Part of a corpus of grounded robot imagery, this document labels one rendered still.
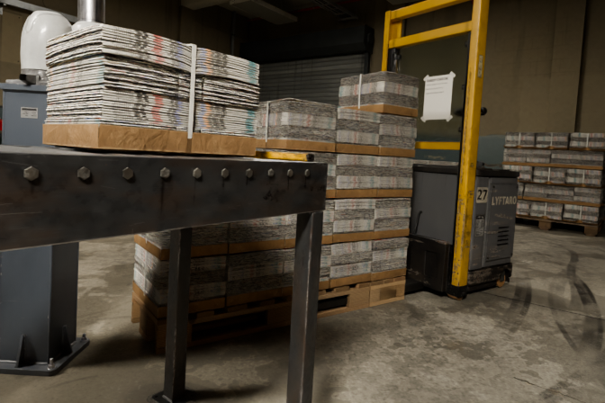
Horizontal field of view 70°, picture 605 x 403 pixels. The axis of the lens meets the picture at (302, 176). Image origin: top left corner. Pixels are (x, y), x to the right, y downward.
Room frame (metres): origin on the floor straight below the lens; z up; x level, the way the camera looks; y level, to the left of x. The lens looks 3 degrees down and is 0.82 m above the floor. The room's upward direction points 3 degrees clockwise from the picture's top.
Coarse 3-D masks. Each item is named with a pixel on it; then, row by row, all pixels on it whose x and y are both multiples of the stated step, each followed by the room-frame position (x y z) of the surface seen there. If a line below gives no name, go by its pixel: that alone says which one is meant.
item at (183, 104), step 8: (184, 48) 0.88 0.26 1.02; (200, 48) 0.92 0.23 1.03; (184, 56) 0.89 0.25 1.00; (200, 56) 0.91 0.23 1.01; (184, 64) 0.89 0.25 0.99; (200, 64) 0.92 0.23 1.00; (184, 72) 0.89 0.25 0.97; (200, 72) 0.91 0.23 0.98; (184, 80) 0.89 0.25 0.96; (200, 80) 0.92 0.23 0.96; (184, 88) 0.89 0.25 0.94; (200, 88) 0.92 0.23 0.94; (184, 96) 0.89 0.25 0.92; (200, 96) 0.92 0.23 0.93; (176, 104) 0.89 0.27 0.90; (184, 104) 0.90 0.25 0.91; (200, 104) 0.93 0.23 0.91; (184, 112) 0.90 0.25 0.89; (200, 112) 0.93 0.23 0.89; (176, 120) 0.88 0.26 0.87; (184, 120) 0.90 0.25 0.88; (200, 120) 0.93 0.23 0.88; (176, 128) 0.88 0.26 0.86; (184, 128) 0.90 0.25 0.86; (200, 128) 0.93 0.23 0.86; (176, 152) 0.89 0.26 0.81; (184, 152) 0.89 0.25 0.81
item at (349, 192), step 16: (336, 192) 2.15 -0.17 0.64; (352, 192) 2.21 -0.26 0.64; (368, 192) 2.28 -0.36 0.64; (144, 240) 1.81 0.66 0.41; (272, 240) 1.94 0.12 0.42; (288, 240) 1.99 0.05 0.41; (336, 240) 2.16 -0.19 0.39; (352, 240) 2.23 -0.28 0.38; (192, 256) 1.72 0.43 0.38; (288, 288) 2.00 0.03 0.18; (320, 288) 2.11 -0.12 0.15; (192, 304) 1.72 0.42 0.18; (208, 304) 1.76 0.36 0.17; (224, 304) 1.82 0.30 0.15
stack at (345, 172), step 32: (288, 160) 2.00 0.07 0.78; (320, 160) 2.09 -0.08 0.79; (352, 160) 2.21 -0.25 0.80; (224, 224) 1.79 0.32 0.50; (256, 224) 1.88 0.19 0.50; (288, 224) 1.98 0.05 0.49; (352, 224) 2.22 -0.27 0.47; (160, 256) 1.65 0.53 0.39; (224, 256) 1.81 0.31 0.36; (256, 256) 1.89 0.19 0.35; (288, 256) 1.99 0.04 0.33; (352, 256) 2.23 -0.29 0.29; (160, 288) 1.65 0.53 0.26; (192, 288) 1.72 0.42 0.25; (224, 288) 1.81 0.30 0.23; (256, 288) 1.89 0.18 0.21; (352, 288) 2.26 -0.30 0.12; (160, 320) 1.65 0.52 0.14; (192, 320) 1.72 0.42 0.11; (224, 320) 1.96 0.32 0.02; (288, 320) 2.01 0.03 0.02; (160, 352) 1.65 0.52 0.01
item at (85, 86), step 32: (96, 32) 0.78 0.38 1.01; (128, 32) 0.80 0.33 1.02; (64, 64) 0.89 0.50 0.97; (96, 64) 0.78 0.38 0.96; (128, 64) 0.80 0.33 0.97; (160, 64) 0.85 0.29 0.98; (64, 96) 0.89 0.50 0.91; (96, 96) 0.79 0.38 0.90; (128, 96) 0.81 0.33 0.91; (160, 96) 0.85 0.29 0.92; (160, 128) 0.86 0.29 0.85
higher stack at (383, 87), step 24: (384, 72) 2.33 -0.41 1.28; (360, 96) 2.48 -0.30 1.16; (384, 96) 2.33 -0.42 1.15; (408, 96) 2.44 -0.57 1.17; (384, 120) 2.34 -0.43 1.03; (408, 120) 2.45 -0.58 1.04; (384, 144) 2.35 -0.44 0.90; (408, 144) 2.45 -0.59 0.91; (384, 168) 2.35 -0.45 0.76; (408, 168) 2.47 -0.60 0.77; (384, 216) 2.36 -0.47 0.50; (408, 216) 2.47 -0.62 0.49; (384, 240) 2.37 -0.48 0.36; (408, 240) 2.48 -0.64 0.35; (384, 264) 2.38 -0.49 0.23; (384, 288) 2.39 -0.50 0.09
